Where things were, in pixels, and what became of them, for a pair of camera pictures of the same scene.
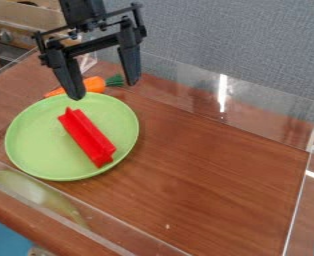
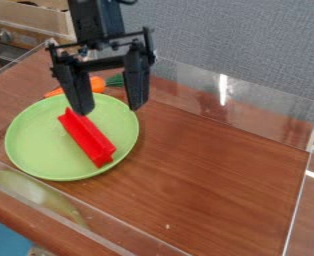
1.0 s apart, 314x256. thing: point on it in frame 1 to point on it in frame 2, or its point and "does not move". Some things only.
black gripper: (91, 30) to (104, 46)
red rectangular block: (95, 144) does not move
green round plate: (41, 148) does not move
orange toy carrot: (93, 85) does not move
